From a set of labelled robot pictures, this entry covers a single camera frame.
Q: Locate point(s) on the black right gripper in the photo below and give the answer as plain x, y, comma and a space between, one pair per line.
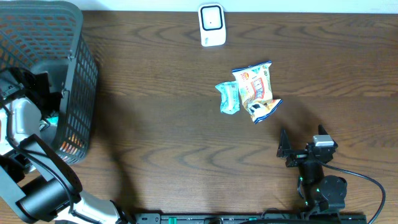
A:
296, 155

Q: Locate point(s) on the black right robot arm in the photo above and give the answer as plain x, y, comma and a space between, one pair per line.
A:
322, 193

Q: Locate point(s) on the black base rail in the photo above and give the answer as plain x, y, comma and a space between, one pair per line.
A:
270, 218

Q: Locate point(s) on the small green wipes pack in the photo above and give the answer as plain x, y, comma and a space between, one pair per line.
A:
51, 121

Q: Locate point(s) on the green wet wipes pack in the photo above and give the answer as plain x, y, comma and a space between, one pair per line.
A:
229, 97

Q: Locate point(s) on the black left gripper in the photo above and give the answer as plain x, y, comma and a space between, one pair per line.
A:
43, 86

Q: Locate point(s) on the white barcode scanner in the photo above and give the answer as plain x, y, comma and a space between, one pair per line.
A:
212, 25

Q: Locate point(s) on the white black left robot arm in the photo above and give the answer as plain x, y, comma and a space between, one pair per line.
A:
35, 182

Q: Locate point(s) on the black plastic mesh basket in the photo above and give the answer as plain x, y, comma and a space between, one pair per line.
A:
46, 37

